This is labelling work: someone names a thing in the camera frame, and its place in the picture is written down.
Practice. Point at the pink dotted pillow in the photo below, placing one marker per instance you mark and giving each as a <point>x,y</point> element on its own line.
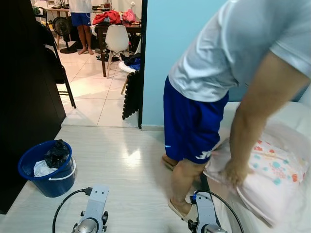
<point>272,189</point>

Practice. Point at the person's right hand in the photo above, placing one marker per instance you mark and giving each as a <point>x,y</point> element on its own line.
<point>236,174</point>

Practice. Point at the beige slipper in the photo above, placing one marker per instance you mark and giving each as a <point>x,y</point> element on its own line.
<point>168,161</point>
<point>180,208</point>

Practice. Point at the blue plastic bucket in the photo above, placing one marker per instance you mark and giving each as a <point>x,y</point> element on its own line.
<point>53,187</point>

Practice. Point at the black plastic bag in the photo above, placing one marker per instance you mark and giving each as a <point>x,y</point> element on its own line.
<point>57,154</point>

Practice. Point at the white crumpled paper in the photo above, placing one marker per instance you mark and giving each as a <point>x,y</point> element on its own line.
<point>41,169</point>

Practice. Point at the black foam mat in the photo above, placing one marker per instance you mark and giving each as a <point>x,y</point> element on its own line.
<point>131,94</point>

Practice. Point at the black door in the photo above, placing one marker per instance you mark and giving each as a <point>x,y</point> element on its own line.
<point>24,97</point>

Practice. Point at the cream sheeted mattress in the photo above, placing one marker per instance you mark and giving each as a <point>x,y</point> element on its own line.
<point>291,114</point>

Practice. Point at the black folding chair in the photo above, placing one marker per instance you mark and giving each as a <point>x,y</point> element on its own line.
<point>60,73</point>

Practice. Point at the dark blue bag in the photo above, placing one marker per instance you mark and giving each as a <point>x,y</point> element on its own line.
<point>132,60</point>

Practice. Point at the person in grey shirt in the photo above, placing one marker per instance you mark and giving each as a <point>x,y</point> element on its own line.
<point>218,48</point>

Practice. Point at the white plastic chair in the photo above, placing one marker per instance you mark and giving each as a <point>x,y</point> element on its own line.
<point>116,39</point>

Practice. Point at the dark wooden table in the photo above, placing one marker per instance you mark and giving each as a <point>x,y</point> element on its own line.
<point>136,28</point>

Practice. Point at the black standing fan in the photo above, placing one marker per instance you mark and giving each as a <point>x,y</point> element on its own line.
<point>62,26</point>

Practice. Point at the person in white shirt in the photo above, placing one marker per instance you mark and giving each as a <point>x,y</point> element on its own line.
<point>80,19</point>

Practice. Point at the red cloth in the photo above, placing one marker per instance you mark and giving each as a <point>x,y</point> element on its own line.
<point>107,17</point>

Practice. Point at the pink bag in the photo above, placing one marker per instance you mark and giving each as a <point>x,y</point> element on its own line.
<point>129,15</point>

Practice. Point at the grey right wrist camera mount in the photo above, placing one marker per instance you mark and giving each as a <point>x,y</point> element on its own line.
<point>206,213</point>

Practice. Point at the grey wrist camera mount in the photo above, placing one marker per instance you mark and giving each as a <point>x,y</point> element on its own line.
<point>206,213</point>
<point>97,196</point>

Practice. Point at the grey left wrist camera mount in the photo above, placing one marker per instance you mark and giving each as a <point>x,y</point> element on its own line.
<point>97,196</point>

